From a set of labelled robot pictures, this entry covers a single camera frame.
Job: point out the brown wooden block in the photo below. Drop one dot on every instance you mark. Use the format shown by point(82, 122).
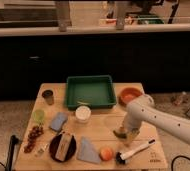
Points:
point(63, 146)

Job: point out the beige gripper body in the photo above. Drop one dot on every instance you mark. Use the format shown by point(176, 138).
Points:
point(131, 129)

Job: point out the black round plate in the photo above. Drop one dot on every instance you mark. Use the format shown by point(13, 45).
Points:
point(53, 147)

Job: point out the dark metal cup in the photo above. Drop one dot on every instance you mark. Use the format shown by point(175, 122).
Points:
point(48, 96)

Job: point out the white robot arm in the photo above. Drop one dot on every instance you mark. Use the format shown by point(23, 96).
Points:
point(142, 109)

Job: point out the orange bowl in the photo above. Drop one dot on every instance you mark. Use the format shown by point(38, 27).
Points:
point(128, 94)

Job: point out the white black dish brush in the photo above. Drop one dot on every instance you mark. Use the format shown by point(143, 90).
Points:
point(122, 157)

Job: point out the blue sponge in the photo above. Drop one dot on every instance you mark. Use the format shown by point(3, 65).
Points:
point(58, 122)

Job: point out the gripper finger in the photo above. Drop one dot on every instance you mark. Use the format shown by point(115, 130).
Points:
point(130, 137)
point(121, 131)

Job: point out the orange fruit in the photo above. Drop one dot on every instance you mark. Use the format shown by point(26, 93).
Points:
point(106, 153)

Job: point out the black stand pole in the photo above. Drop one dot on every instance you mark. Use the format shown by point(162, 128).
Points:
point(13, 142)

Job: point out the green chili pepper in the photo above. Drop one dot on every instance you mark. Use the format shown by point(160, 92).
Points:
point(123, 137)

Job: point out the bunch of red grapes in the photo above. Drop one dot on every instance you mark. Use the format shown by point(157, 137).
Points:
point(32, 136)

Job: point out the green plastic tray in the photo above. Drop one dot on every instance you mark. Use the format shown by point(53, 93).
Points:
point(97, 92)

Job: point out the blue folded cloth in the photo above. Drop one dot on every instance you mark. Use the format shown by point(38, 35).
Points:
point(87, 152)

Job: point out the small clear wrapped item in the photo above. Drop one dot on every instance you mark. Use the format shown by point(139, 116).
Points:
point(41, 150)

